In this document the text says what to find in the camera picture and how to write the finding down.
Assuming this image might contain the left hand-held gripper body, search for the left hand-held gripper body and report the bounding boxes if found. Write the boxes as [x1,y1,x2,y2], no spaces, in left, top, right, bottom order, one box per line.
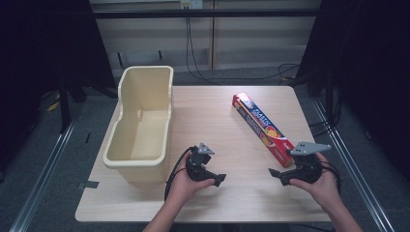
[186,142,216,182]

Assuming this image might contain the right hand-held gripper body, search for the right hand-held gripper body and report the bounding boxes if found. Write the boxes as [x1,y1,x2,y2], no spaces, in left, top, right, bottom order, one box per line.
[280,140,333,186]

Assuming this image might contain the person's left hand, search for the person's left hand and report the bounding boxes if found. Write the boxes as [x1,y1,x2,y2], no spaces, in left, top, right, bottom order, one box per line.
[166,154,217,207]

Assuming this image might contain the person's right hand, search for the person's right hand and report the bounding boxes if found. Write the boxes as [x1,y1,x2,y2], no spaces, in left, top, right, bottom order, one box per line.
[288,152,341,212]

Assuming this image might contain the red and blue wrap box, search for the red and blue wrap box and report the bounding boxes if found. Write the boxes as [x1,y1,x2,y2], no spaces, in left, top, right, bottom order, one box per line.
[231,92,296,169]

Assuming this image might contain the cream plastic bin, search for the cream plastic bin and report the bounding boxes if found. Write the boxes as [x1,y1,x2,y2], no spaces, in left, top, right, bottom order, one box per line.
[102,65,175,185]

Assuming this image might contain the grey tape strip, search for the grey tape strip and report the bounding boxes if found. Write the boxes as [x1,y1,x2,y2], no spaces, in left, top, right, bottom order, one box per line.
[76,180,101,190]

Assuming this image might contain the black stand leg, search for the black stand leg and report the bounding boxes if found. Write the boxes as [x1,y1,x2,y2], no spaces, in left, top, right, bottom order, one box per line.
[57,76,73,134]

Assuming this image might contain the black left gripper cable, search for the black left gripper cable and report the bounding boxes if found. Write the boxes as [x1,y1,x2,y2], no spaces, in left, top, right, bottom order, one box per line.
[163,145,197,203]

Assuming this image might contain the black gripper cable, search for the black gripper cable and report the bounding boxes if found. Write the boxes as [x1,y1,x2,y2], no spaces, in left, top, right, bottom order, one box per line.
[318,159,342,196]
[163,145,197,203]

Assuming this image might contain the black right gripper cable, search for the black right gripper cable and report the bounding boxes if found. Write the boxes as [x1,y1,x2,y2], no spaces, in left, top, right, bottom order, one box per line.
[318,159,342,196]

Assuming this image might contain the black floor cables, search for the black floor cables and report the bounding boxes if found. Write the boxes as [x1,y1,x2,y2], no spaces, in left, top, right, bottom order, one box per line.
[307,105,342,139]

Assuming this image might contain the metal floor rail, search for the metal floor rail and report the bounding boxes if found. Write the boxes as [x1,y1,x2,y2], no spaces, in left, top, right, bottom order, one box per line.
[9,120,78,232]
[311,98,395,232]

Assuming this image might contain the black hanging wall cables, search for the black hanging wall cables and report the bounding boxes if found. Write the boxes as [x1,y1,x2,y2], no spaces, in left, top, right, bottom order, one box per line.
[185,16,301,85]

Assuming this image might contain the black horizontal frame bar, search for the black horizontal frame bar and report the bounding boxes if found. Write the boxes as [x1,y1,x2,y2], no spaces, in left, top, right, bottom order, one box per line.
[92,9,322,19]

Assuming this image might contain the white wall power outlet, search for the white wall power outlet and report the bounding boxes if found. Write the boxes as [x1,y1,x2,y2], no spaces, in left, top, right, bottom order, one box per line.
[179,0,204,10]

